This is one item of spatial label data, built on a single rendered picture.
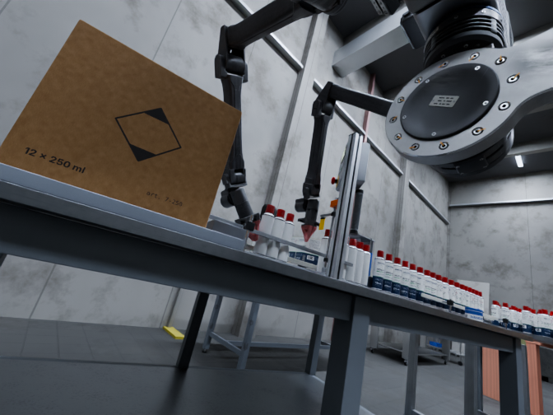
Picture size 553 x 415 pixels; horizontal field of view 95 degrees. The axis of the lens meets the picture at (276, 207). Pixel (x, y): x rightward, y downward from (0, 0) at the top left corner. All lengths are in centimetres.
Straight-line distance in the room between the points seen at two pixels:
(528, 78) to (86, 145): 64
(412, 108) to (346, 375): 57
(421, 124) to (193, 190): 42
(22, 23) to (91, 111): 336
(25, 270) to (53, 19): 251
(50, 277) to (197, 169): 291
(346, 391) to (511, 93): 62
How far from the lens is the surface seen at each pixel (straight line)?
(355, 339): 69
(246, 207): 94
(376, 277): 143
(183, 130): 53
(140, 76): 56
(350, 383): 71
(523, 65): 53
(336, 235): 103
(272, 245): 100
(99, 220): 42
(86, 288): 337
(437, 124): 51
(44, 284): 334
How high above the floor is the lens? 79
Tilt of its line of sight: 17 degrees up
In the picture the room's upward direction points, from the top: 14 degrees clockwise
